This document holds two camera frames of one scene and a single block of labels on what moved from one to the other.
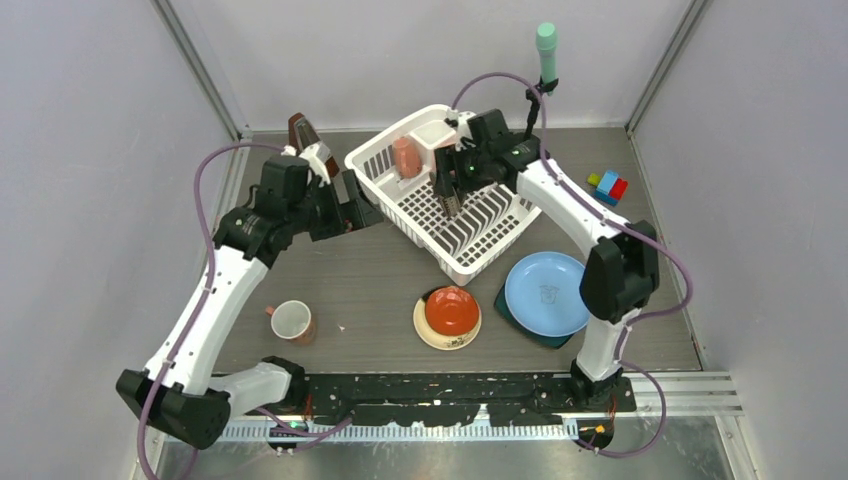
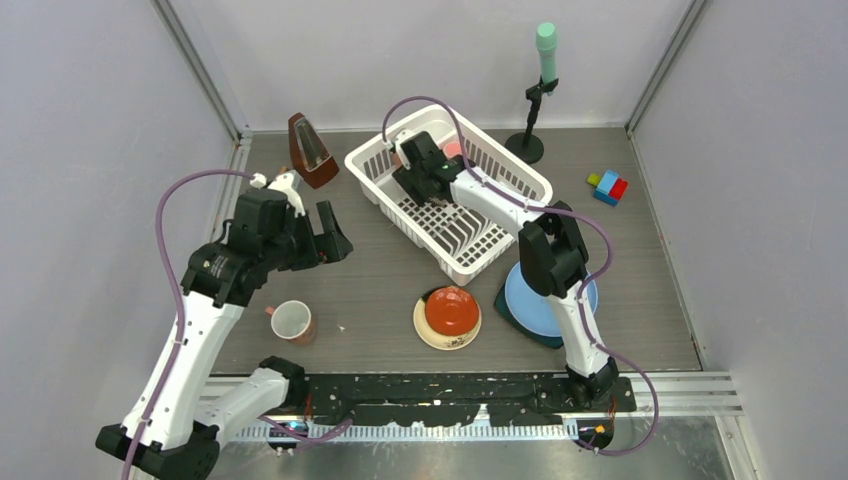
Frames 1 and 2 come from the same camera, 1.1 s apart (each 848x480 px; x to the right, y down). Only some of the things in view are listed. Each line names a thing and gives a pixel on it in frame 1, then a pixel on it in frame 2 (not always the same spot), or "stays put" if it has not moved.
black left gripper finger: x=361 y=210 → x=332 y=245
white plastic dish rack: x=393 y=171 stays put
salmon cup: x=291 y=319 stays put
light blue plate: x=543 y=296 stays put
